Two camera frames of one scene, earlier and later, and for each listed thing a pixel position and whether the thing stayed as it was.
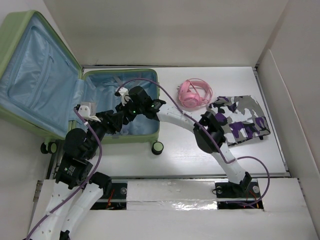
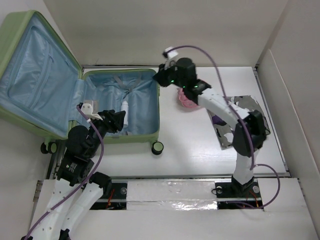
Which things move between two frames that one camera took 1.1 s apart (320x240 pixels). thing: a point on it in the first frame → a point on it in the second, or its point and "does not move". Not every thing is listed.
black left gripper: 112,122 does not move
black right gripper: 125,121 → 161,77
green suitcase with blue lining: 41,82 does not move
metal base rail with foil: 180,195 does not move
